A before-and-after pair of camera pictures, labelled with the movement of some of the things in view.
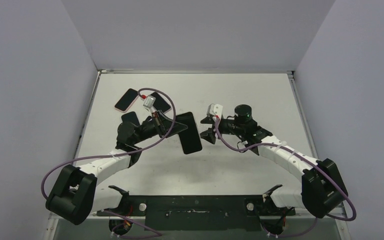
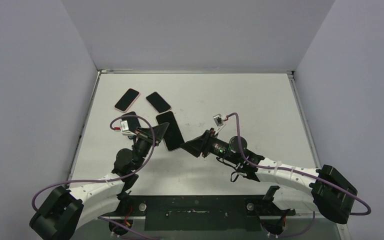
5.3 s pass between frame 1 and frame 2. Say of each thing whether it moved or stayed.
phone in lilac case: stayed
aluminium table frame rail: stayed
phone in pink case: stayed
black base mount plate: stayed
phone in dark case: stayed
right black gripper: moved
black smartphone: moved
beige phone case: moved
